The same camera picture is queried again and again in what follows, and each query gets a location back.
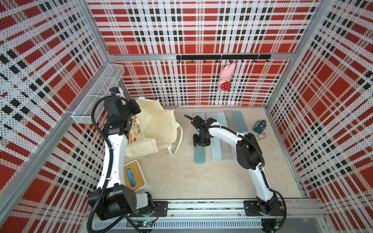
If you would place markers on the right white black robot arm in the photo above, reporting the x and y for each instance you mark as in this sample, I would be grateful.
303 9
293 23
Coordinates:
249 157

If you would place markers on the teal lid white pencil case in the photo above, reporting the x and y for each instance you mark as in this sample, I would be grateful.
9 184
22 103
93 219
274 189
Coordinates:
201 115

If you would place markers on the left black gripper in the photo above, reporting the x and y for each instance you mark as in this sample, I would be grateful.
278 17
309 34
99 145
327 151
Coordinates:
131 104

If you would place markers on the white box wooden lid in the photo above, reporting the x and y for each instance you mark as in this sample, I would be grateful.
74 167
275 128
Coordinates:
138 174

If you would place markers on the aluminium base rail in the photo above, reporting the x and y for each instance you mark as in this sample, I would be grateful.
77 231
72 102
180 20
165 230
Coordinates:
304 215

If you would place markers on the white wire mesh shelf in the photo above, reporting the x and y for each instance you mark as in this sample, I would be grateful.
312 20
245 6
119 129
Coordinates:
108 76

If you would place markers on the black wall hook rail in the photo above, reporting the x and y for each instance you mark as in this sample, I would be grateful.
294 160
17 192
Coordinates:
253 57

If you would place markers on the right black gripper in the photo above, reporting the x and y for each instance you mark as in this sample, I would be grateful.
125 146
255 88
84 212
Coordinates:
195 141

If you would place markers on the light blue slim pencil case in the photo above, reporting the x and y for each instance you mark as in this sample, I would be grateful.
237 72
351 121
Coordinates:
222 119

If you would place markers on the frosted translucent pencil case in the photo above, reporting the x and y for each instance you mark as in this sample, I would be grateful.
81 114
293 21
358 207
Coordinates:
226 150

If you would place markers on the teal alarm clock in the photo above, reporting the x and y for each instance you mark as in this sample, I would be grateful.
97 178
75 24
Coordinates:
260 126

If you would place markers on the cream floral canvas bag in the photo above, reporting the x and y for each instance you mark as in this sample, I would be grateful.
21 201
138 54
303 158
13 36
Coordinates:
153 129

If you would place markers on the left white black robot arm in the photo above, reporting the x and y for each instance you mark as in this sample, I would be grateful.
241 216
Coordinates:
112 198

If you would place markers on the blue pen in box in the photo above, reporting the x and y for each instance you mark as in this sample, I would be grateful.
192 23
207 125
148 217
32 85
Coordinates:
131 178

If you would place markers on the pink plush pig toy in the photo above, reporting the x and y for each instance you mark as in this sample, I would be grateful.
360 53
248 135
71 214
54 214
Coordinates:
225 77

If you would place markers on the light blue box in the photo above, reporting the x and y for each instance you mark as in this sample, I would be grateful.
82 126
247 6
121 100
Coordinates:
199 155

